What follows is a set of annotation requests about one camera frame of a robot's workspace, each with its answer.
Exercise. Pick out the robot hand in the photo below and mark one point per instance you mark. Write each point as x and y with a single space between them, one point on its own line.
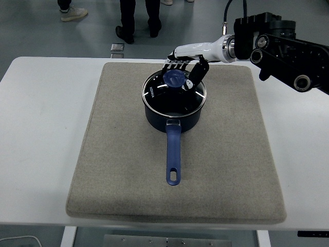
200 49

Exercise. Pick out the glass pot lid blue knob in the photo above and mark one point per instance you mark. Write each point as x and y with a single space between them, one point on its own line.
154 101

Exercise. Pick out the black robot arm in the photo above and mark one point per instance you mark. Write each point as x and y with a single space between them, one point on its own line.
282 51

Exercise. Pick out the person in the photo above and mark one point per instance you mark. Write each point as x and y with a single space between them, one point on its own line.
73 13
167 2
127 15

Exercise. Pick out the metal floor socket plate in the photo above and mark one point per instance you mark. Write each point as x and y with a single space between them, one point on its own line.
117 55
117 47

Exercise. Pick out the dark blue saucepan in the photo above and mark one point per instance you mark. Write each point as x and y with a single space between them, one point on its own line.
173 154

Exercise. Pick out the grey-beige table mat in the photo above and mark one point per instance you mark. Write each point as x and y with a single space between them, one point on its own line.
115 154

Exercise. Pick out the white table leg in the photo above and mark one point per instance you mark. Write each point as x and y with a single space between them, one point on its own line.
263 239
68 238

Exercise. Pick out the grey metal plate with screws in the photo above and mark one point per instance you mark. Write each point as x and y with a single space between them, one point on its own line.
133 242

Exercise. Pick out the black table control panel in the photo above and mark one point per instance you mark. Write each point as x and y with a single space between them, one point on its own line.
313 233

